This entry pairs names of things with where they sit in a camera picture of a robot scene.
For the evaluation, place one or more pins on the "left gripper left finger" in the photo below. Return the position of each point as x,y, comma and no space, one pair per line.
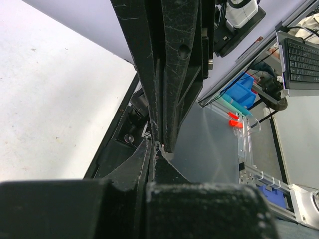
105,208

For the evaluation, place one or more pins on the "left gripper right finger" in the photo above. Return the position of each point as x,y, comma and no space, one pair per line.
179,209

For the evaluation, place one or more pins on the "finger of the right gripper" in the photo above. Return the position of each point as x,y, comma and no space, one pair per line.
141,22
179,21

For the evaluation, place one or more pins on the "silver key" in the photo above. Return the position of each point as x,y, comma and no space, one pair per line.
159,148

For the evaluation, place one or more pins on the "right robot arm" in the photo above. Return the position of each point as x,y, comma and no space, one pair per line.
221,26

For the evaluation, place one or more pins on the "blue plastic bin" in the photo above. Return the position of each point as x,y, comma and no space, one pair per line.
241,91

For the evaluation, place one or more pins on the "clear acrylic stand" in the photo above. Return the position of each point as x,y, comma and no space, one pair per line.
242,126

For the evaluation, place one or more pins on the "black keyboard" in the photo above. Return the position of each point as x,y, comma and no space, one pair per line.
301,65

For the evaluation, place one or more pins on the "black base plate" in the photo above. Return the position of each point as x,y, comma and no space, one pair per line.
121,139

